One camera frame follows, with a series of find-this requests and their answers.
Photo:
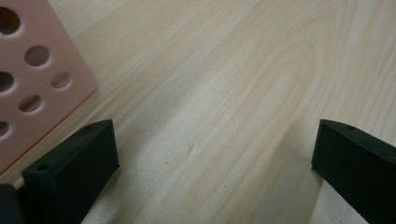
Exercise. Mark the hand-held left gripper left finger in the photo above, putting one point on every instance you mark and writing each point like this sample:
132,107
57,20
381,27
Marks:
71,174

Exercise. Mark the pink rack with round holes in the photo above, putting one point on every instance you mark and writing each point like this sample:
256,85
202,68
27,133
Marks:
43,81

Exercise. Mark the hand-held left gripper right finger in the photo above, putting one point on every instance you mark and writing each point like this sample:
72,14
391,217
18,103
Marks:
358,168

